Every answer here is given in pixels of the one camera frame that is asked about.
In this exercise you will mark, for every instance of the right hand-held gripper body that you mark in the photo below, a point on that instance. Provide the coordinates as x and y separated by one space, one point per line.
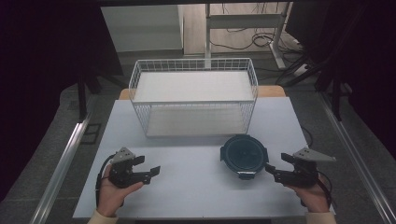
303 175

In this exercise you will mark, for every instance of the person's right hand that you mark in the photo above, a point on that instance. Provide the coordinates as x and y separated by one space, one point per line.
314 197

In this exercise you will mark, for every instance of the black metal stand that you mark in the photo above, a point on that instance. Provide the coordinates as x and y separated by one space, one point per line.
82 99
336 99

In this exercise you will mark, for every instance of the white power strip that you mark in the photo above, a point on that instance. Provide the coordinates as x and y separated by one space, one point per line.
301 70

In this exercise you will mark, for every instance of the person's left hand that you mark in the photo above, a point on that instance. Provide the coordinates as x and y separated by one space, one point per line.
111 196

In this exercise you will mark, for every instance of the dark round lidded container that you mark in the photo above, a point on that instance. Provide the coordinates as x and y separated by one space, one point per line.
244 154

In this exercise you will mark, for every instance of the white desk frame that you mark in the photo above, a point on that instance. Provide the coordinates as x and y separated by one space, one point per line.
243 21

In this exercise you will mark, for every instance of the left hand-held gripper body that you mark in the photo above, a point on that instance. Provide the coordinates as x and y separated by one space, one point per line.
122 174

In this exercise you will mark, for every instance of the dark curtain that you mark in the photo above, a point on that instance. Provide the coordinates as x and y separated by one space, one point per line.
373 62
37 77

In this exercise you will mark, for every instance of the aluminium rail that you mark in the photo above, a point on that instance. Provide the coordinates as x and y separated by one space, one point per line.
59 169
358 155

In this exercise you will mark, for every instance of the dark floor grate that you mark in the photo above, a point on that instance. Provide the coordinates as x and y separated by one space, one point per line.
90 133

